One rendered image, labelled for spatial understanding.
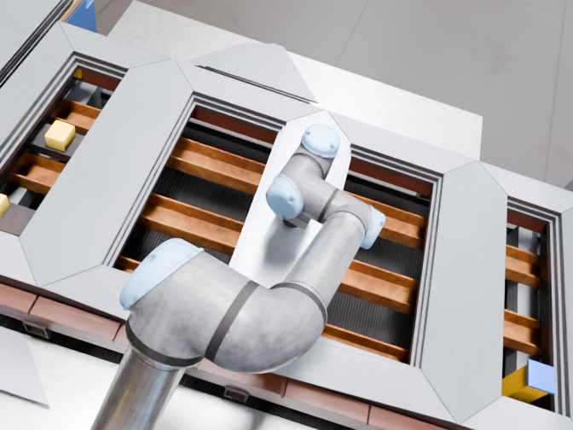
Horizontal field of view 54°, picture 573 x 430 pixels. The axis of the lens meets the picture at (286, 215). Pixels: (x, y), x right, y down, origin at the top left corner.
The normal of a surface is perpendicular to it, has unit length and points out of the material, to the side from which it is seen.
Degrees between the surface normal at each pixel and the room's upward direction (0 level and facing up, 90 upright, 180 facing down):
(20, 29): 0
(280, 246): 2
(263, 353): 52
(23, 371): 0
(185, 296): 28
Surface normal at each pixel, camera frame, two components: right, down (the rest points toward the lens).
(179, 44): 0.19, -0.54
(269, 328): 0.45, -0.22
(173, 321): -0.24, 0.27
